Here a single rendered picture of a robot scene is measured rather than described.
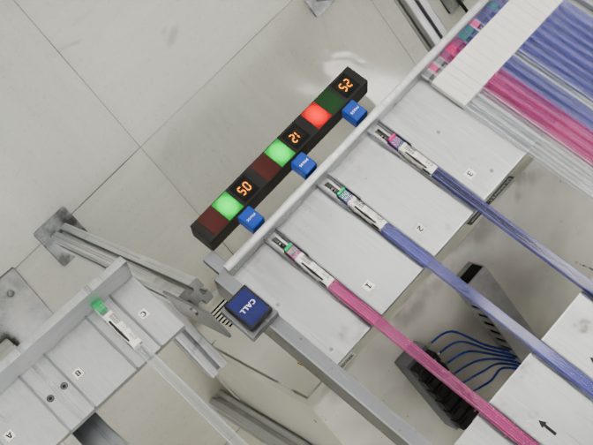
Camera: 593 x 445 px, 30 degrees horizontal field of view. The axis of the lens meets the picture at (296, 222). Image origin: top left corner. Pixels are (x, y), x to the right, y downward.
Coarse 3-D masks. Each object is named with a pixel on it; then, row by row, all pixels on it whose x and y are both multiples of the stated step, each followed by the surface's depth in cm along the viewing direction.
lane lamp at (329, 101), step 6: (330, 90) 163; (324, 96) 162; (330, 96) 162; (336, 96) 162; (318, 102) 162; (324, 102) 162; (330, 102) 162; (336, 102) 162; (342, 102) 162; (324, 108) 161; (330, 108) 161; (336, 108) 161
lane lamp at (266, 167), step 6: (264, 156) 159; (258, 162) 158; (264, 162) 158; (270, 162) 158; (252, 168) 158; (258, 168) 158; (264, 168) 158; (270, 168) 158; (276, 168) 158; (264, 174) 158; (270, 174) 158
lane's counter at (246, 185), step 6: (240, 180) 158; (246, 180) 157; (234, 186) 157; (240, 186) 157; (246, 186) 157; (252, 186) 157; (234, 192) 157; (240, 192) 157; (246, 192) 157; (252, 192) 157; (240, 198) 156; (246, 198) 156
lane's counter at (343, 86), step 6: (342, 78) 163; (348, 78) 163; (336, 84) 163; (342, 84) 163; (348, 84) 163; (354, 84) 163; (336, 90) 163; (342, 90) 162; (348, 90) 162; (354, 90) 162; (348, 96) 162
